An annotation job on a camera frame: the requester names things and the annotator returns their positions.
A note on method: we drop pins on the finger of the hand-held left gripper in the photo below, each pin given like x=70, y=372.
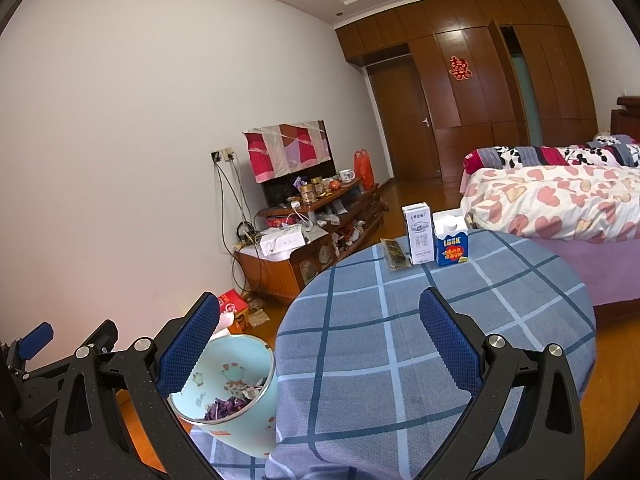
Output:
x=105, y=335
x=37, y=335

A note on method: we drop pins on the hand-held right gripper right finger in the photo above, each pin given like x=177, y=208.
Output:
x=450, y=345

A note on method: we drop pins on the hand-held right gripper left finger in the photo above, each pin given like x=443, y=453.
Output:
x=192, y=345

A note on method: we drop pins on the light blue cartoon bucket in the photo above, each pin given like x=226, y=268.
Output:
x=235, y=375

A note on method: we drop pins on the purple foil wrapper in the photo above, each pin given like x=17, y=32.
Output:
x=225, y=406

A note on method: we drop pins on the white plastic bag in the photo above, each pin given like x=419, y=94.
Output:
x=225, y=322

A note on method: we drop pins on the red gift box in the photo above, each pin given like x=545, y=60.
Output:
x=235, y=305

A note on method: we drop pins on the blue plaid tablecloth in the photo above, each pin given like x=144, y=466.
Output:
x=360, y=340

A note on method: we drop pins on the dark flat packet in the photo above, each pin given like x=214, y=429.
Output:
x=395, y=255

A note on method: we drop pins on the wooden television cabinet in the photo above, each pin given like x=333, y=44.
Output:
x=280, y=275

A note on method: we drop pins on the white milk carton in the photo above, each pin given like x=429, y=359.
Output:
x=419, y=235

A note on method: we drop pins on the white cardboard box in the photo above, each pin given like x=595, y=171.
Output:
x=281, y=242

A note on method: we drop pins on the black television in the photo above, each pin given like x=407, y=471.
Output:
x=280, y=192

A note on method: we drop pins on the pink heart blanket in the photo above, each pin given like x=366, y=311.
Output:
x=550, y=200

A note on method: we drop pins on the gold jars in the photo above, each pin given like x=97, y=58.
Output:
x=309, y=191

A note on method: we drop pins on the orange carrier bag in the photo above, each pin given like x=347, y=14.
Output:
x=364, y=170

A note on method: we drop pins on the purple flower ornament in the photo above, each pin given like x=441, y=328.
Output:
x=300, y=181

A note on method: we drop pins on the white patterned mug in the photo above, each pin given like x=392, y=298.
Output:
x=345, y=176

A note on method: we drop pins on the cow print blanket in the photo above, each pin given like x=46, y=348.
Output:
x=525, y=155

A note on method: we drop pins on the red patchwork cloth cover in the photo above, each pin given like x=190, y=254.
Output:
x=290, y=150

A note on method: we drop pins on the wooden door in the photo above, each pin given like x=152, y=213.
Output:
x=400, y=120

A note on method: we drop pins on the wooden headboard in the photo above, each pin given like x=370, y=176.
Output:
x=627, y=115

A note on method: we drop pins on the wooden wardrobe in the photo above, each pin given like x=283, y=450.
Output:
x=550, y=60

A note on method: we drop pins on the wall socket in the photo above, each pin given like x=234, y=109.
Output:
x=223, y=155

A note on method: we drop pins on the red paper wall decoration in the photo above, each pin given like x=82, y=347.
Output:
x=460, y=69

